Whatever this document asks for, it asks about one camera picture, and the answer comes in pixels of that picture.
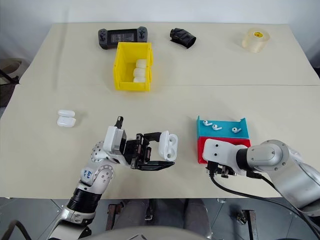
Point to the blue plastic tray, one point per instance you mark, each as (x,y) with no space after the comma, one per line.
(225,131)

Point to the black grey game controller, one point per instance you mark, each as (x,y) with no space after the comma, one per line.
(122,37)

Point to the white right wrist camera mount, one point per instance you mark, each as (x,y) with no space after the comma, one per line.
(220,150)

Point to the white earbud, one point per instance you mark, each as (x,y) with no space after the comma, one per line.
(216,127)
(207,123)
(235,129)

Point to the rusty metal bracket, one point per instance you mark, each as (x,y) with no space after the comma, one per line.
(113,216)
(250,225)

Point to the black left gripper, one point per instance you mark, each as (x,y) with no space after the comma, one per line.
(135,151)

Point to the beige round stool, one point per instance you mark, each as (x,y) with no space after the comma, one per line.
(11,65)

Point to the closed white earbud case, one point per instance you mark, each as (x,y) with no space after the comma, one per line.
(66,122)
(142,63)
(140,72)

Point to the grey rounded robot torso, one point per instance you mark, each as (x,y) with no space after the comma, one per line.
(150,235)

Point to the white earbud case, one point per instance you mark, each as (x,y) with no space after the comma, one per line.
(140,72)
(167,145)
(66,122)
(142,63)

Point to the clear tape roll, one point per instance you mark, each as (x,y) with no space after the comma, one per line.
(255,41)

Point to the crumpled black plastic roll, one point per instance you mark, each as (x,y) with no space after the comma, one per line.
(182,37)

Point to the red plastic tray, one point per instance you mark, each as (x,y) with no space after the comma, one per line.
(200,150)

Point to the yellow plastic bin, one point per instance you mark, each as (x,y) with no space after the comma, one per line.
(125,75)

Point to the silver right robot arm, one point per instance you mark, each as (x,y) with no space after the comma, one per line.
(282,165)

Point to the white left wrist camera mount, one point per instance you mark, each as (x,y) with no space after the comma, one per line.
(112,140)

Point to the black metal frame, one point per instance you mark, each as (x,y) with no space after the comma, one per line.
(7,82)

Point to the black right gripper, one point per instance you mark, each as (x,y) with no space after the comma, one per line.
(221,171)

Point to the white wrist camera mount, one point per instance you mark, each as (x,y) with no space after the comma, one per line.
(220,150)
(112,140)

